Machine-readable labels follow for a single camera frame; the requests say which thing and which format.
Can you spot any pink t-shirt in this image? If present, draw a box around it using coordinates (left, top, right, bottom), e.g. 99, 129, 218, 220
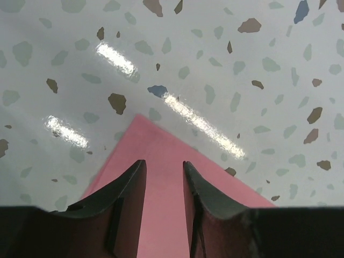
83, 115, 273, 257

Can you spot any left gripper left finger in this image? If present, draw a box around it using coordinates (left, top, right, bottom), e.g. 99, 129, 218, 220
48, 160, 147, 257

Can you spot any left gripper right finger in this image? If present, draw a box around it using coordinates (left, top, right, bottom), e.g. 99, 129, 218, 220
183, 162, 258, 257

